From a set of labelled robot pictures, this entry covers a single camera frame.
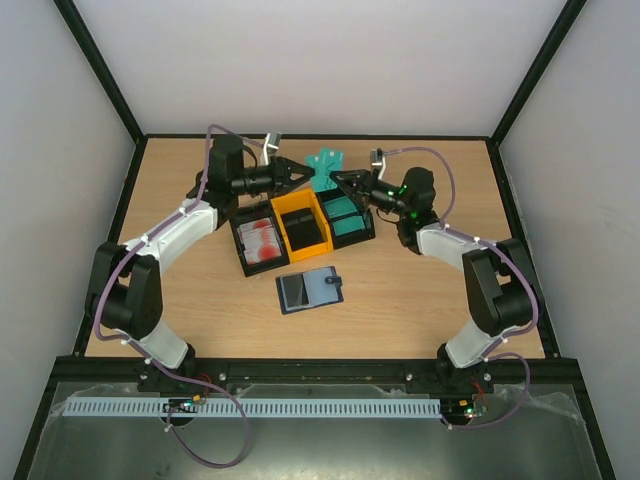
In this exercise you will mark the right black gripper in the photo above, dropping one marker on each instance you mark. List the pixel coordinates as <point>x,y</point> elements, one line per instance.
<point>361,183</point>

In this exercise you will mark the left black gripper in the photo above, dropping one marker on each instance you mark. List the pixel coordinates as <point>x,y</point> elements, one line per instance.
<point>280,168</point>

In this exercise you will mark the dark blue card holder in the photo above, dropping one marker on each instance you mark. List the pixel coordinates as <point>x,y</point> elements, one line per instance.
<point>323,285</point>

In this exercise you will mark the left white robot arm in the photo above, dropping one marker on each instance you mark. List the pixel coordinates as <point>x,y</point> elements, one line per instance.
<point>124,298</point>

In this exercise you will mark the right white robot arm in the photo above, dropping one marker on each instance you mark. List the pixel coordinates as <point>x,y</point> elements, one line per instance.
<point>501,287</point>

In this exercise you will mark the teal card stack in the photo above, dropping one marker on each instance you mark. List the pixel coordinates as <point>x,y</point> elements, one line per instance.
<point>343,216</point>

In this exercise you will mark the black card stack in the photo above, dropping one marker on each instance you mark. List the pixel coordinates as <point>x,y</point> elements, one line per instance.
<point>301,229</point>

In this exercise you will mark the red white card stack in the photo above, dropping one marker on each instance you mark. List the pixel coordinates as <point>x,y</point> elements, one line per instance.
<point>260,241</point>

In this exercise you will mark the yellow bin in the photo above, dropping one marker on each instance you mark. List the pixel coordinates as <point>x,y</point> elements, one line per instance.
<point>301,199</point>

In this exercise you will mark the black bin right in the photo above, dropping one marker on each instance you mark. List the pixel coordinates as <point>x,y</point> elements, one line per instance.
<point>353,238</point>

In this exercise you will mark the black bin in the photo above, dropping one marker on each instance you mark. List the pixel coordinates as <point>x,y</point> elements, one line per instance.
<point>250,213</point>
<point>353,238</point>

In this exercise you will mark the black bin left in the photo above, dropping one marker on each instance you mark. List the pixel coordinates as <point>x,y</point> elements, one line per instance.
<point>250,213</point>

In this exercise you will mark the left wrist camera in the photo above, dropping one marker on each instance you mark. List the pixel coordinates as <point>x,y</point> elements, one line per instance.
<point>272,143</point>

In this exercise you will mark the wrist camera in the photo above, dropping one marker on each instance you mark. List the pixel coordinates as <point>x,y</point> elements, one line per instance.
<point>272,143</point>
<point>378,163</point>

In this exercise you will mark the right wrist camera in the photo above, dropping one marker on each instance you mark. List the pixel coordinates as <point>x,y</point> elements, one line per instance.
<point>378,163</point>

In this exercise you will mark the black mounting rail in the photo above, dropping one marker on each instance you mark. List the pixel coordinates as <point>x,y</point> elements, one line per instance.
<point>411,376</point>

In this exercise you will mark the black enclosure frame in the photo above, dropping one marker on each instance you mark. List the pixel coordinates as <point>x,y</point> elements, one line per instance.
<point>552,369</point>

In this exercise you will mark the grey slotted cable duct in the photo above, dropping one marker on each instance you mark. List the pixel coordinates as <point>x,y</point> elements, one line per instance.
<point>123,407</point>

